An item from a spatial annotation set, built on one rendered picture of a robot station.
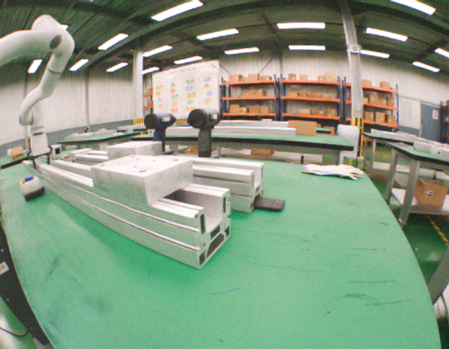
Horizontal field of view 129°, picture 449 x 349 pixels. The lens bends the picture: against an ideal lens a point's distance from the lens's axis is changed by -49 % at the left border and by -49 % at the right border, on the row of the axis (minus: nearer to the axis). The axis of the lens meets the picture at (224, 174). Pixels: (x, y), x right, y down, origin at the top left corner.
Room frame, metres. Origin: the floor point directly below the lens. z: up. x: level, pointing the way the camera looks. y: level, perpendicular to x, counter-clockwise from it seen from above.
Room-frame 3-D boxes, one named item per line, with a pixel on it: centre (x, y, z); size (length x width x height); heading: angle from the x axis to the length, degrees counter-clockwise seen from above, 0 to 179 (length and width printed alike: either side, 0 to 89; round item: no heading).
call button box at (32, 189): (0.46, 0.68, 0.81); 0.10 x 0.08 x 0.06; 153
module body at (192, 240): (0.44, 0.37, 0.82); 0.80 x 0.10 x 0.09; 63
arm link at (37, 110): (0.70, 0.90, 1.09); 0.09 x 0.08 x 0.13; 169
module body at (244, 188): (0.61, 0.29, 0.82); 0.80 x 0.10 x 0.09; 63
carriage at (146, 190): (0.33, 0.15, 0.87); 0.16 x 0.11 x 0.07; 63
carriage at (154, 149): (0.61, 0.29, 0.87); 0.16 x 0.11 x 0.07; 63
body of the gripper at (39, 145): (0.71, 0.90, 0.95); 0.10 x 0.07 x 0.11; 153
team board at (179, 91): (3.84, 0.72, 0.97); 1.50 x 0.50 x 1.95; 64
